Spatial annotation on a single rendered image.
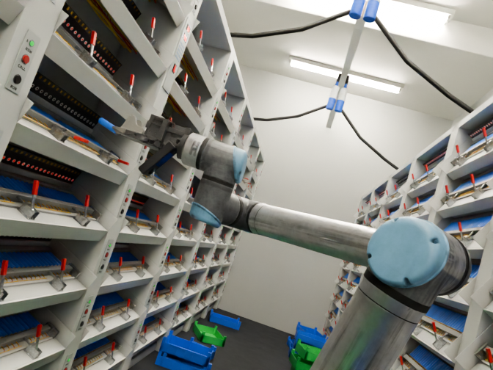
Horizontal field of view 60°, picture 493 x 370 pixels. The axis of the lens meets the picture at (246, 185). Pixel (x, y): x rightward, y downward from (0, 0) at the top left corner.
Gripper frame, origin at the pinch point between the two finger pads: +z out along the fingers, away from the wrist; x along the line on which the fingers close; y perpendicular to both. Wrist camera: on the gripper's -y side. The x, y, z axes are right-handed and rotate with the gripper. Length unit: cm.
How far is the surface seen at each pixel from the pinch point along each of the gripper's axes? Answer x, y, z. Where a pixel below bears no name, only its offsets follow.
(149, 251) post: -99, -39, 8
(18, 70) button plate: 36.3, 0.3, 6.2
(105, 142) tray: -29.4, -1.2, 16.6
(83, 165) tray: -1.1, -11.9, 6.1
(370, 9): -88, 111, -56
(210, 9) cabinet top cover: -62, 73, 11
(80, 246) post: -29.5, -37.2, 11.0
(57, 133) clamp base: 14.2, -7.0, 7.4
